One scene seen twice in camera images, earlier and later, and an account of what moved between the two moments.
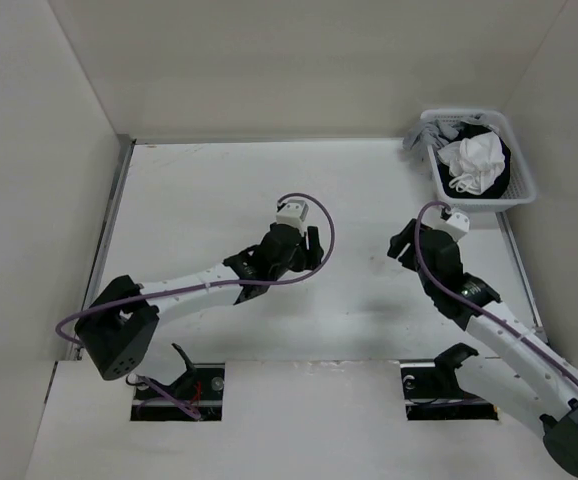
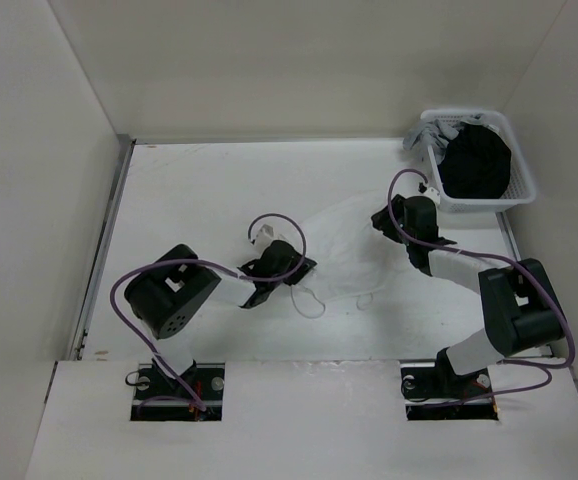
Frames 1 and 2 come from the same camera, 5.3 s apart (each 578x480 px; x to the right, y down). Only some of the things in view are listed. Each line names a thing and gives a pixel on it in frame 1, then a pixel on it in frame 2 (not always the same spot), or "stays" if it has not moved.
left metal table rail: [100, 253] stays
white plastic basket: [521, 188] stays
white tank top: [474, 162] to [362, 274]
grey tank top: [436, 132] stays
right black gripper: [399, 241] to [382, 221]
